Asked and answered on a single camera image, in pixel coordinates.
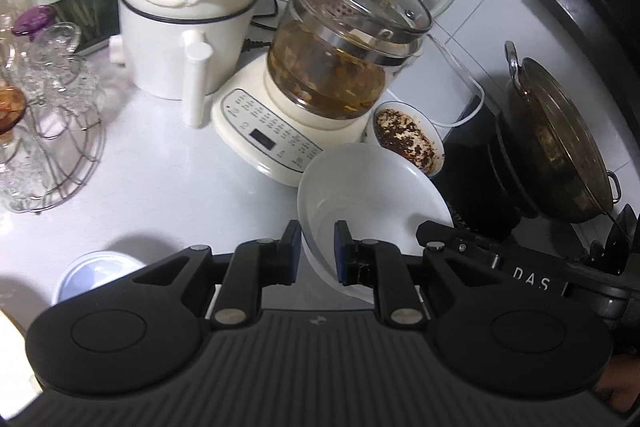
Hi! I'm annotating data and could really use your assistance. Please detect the wire cup rack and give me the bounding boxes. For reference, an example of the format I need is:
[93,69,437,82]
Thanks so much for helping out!
[0,97,107,214]

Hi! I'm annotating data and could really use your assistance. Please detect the wok with glass lid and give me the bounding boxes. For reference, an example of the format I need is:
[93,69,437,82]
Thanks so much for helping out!
[495,41,622,225]

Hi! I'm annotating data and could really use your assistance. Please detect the white electric cooking pot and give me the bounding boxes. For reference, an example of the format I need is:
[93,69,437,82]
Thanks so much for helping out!
[109,0,276,128]

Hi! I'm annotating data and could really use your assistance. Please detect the amber glass cup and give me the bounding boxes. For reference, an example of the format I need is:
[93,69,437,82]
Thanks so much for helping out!
[0,86,29,148]

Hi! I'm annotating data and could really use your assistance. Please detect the purple glass cup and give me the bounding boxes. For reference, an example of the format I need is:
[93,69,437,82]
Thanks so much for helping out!
[12,4,59,38]

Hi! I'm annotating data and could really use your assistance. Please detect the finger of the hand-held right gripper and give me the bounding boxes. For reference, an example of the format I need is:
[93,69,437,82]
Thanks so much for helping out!
[416,221,502,271]

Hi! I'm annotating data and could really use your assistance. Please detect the black power cable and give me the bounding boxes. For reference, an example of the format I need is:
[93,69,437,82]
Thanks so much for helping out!
[244,0,282,54]

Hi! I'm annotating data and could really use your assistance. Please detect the large white bowl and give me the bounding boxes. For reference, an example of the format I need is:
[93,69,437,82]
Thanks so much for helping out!
[297,142,456,304]

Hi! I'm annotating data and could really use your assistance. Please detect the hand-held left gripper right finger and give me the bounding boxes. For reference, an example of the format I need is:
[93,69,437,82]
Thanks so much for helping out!
[333,220,499,327]

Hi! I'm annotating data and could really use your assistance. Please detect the cream kettle base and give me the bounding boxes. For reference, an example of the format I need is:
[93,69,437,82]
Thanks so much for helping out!
[210,56,422,188]

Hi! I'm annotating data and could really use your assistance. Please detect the wire rack of glass cups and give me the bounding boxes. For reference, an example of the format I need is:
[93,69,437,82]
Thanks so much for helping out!
[0,0,103,202]

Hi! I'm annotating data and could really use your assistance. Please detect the bowl of chili flakes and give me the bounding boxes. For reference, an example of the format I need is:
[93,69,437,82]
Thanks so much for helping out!
[371,101,446,178]

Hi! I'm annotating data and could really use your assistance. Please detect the person's right hand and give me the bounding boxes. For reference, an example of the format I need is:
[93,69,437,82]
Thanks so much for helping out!
[595,354,640,414]

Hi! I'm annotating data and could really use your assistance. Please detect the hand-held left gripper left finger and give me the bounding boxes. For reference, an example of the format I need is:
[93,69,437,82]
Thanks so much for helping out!
[131,220,303,327]

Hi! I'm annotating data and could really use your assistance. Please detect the black gas stove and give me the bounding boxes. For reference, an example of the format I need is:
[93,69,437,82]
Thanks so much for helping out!
[440,107,640,278]

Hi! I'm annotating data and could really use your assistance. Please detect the small blue white lid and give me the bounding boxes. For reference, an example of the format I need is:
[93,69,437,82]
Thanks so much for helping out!
[52,249,147,308]

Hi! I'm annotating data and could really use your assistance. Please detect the white power cable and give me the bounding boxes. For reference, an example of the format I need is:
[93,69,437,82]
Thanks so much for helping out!
[425,34,487,128]

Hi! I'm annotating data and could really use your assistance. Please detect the glass health kettle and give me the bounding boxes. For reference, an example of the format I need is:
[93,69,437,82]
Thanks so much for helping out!
[267,0,433,120]

